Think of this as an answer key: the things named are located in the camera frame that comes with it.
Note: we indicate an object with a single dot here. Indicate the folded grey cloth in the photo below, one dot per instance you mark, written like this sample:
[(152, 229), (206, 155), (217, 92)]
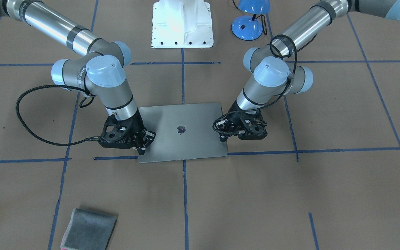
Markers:
[(88, 230)]

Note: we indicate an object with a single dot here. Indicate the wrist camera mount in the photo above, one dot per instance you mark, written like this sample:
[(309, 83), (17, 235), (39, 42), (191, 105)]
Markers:
[(115, 135), (252, 129)]

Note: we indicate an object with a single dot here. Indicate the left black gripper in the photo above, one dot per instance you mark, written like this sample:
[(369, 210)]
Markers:
[(234, 117)]

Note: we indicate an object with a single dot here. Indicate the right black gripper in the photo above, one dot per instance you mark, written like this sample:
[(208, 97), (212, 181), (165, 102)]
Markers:
[(137, 125)]

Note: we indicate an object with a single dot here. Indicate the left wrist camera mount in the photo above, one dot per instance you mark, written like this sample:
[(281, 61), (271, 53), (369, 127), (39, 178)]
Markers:
[(252, 129)]

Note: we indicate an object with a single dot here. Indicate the silver laptop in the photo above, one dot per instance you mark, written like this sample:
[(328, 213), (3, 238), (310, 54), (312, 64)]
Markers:
[(183, 132)]

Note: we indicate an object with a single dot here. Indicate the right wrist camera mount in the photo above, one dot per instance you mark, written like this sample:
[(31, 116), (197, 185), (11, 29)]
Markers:
[(115, 135)]

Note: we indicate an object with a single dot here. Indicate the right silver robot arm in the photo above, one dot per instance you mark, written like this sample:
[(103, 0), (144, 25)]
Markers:
[(98, 73)]

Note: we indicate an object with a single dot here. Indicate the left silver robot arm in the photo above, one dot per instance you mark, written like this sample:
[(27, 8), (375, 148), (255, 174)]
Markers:
[(273, 77)]

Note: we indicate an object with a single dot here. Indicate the blue desk lamp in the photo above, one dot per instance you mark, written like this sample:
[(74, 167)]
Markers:
[(251, 27)]

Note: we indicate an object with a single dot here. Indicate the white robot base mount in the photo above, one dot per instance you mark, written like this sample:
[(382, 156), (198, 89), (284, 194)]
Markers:
[(181, 24)]

